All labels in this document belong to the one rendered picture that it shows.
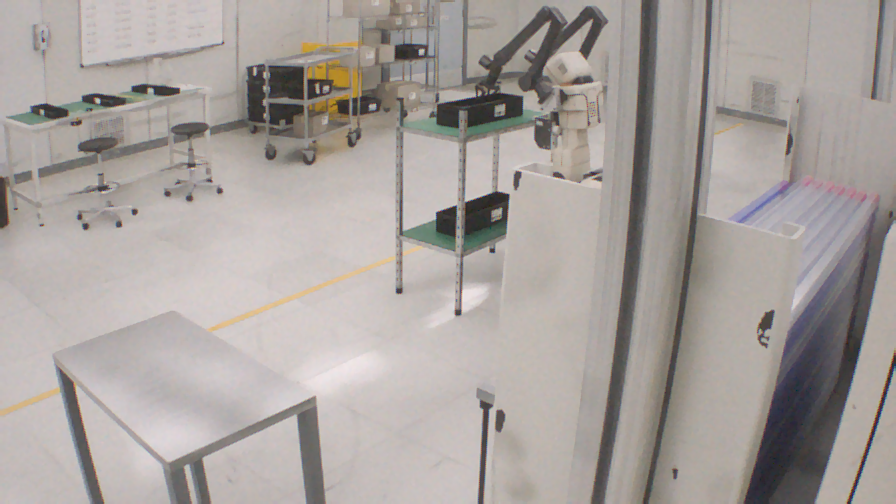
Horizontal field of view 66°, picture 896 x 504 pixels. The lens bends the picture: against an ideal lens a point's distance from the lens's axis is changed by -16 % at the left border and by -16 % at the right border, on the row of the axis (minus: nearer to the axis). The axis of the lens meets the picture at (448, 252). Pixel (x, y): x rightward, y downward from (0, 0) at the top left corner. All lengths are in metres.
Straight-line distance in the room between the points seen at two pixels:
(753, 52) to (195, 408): 9.93
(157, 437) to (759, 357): 1.63
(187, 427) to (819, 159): 1.48
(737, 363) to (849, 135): 0.61
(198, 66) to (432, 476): 6.40
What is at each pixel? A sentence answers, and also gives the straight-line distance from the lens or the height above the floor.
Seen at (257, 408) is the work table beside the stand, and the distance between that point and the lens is 1.95.
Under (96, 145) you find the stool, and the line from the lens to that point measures 5.95.
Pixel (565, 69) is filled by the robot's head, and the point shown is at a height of 1.31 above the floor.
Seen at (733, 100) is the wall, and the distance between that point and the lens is 11.29.
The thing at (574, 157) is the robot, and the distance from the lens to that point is 4.09.
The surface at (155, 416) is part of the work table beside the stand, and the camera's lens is 1.96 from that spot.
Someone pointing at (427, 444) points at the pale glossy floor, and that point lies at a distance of 3.22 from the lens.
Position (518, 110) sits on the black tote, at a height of 0.98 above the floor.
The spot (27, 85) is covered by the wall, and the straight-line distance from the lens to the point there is 7.77.
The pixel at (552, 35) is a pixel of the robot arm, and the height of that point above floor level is 1.49.
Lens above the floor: 1.82
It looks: 21 degrees down
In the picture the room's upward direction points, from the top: 1 degrees clockwise
